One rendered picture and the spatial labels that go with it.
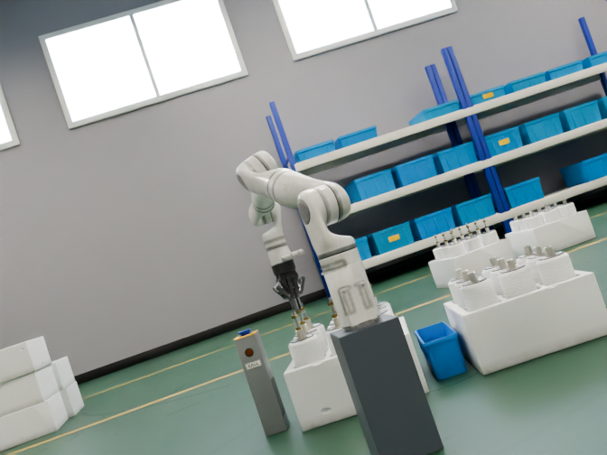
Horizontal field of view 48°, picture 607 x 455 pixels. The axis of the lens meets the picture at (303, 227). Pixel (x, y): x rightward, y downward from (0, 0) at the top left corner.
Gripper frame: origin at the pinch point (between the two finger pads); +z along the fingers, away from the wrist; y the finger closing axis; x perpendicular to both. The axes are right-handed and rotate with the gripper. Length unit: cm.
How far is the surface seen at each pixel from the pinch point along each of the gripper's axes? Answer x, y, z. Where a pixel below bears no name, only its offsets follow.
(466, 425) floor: 67, 20, 35
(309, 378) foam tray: 12.2, 15.0, 20.8
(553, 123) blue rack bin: -140, -509, -57
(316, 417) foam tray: 10.9, 16.1, 32.2
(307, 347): 11.7, 11.3, 12.2
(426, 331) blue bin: 15.0, -39.0, 24.6
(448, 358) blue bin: 36, -19, 30
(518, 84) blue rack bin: -152, -490, -104
